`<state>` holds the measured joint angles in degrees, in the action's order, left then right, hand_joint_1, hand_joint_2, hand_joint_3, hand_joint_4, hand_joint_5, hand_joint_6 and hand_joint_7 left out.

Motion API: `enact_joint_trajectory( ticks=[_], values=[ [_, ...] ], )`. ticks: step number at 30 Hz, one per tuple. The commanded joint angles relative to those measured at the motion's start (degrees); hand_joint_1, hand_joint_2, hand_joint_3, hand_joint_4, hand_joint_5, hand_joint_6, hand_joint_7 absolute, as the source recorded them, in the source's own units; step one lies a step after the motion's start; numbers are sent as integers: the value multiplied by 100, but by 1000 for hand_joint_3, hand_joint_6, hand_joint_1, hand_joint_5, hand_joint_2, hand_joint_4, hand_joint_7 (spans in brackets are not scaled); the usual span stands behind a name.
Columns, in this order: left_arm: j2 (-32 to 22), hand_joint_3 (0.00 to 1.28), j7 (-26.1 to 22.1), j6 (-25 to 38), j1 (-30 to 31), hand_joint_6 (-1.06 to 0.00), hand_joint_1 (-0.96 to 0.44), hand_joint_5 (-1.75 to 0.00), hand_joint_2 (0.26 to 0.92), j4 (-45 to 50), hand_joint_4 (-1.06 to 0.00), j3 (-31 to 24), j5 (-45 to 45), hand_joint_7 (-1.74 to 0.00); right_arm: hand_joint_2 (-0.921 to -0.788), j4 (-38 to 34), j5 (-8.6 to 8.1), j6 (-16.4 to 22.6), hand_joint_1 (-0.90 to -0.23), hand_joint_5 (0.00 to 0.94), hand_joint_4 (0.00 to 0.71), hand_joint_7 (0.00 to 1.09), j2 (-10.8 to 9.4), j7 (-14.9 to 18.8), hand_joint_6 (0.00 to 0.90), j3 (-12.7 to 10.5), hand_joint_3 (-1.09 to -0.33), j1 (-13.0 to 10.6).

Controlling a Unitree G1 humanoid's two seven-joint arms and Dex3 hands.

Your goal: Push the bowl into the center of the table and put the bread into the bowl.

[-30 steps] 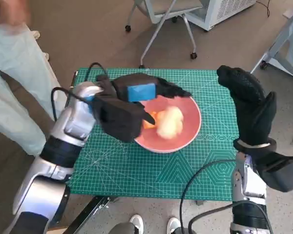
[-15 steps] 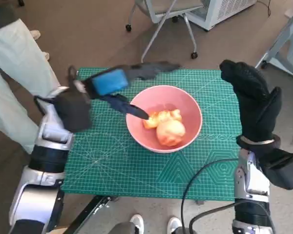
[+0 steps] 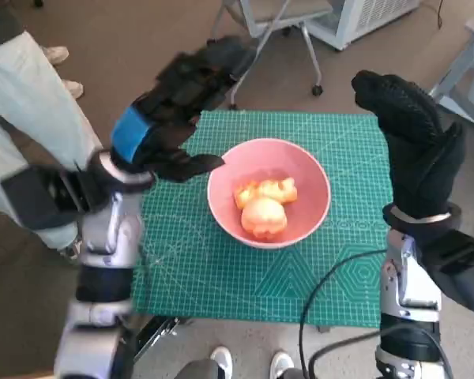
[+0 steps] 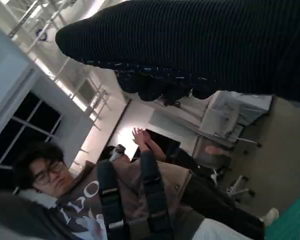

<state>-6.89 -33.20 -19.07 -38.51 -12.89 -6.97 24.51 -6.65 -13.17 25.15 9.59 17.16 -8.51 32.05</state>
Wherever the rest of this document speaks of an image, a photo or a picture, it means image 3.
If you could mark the left robot hand blue tape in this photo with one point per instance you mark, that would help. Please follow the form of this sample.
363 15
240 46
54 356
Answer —
170 114

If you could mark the right robot hand black glove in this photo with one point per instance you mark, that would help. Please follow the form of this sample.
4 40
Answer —
418 150

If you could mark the pink bowl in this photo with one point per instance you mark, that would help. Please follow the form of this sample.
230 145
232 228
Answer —
312 197

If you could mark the long toy bread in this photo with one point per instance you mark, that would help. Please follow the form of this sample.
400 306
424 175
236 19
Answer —
278 189

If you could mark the round toy bread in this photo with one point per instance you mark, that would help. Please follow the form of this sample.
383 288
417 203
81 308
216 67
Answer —
262 219

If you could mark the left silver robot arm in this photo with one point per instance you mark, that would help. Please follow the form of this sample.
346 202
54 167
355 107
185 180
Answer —
106 237

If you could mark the person with white sneakers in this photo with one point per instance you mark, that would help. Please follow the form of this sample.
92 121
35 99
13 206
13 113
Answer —
57 54

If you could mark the white paper sheet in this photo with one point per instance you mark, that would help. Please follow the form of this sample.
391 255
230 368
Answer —
472 24

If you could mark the white perforated cabinet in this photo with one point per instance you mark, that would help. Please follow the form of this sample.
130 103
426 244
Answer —
379 16

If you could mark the person in light trousers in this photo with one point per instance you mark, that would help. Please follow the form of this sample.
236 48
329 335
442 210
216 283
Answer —
19 98

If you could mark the grey chair on casters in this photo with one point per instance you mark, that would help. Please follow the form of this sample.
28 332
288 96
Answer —
284 10

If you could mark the green cutting mat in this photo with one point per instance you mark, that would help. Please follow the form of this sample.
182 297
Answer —
229 284

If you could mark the white shoe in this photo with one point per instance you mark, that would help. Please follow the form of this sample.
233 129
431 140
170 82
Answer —
221 361
281 363

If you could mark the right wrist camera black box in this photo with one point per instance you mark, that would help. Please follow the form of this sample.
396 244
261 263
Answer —
458 268

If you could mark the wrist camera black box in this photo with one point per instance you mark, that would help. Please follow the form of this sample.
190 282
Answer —
31 197
458 268

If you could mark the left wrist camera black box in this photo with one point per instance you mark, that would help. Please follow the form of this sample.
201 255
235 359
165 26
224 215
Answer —
31 197

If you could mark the black metal table bracket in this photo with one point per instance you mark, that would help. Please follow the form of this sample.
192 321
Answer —
158 335

